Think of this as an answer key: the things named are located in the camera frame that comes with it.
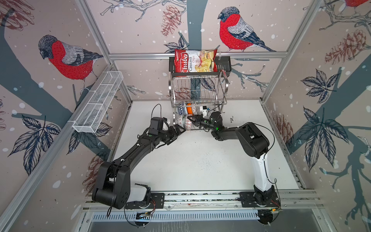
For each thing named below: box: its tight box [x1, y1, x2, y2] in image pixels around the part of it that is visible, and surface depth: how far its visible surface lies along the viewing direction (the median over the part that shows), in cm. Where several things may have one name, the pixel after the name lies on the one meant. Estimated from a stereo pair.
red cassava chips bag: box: [174, 48, 218, 73], surface depth 90 cm
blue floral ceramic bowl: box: [182, 102, 188, 117], surface depth 100 cm
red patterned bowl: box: [176, 102, 186, 116], surface depth 100 cm
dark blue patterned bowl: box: [185, 117, 193, 131], surface depth 92 cm
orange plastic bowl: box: [186, 102, 193, 115], surface depth 100 cm
